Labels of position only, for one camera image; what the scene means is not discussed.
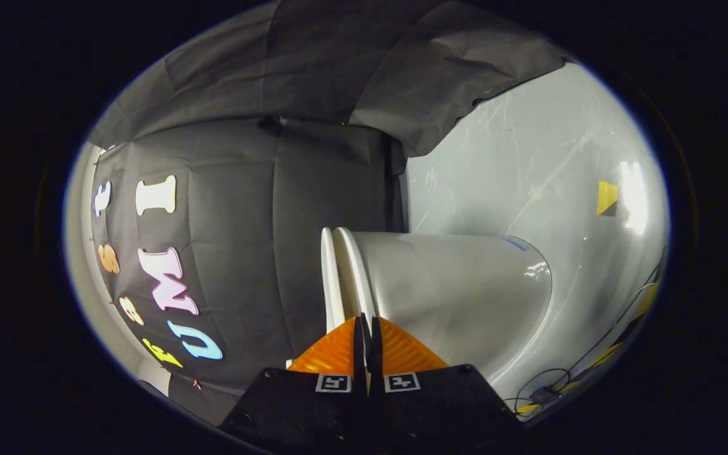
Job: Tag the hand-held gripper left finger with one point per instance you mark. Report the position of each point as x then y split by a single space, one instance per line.
313 411

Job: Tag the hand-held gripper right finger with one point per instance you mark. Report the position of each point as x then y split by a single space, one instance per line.
433 411

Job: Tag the white toilet lid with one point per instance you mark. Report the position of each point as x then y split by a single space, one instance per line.
330 284

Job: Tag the white toilet body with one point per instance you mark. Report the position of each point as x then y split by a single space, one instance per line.
459 297

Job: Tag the yellow black floor tape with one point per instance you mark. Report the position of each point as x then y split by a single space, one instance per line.
629 328

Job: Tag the black backdrop cloth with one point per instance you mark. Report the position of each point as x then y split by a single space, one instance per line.
275 189

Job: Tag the yellow floor sticker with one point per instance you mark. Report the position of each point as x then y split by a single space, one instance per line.
606 197

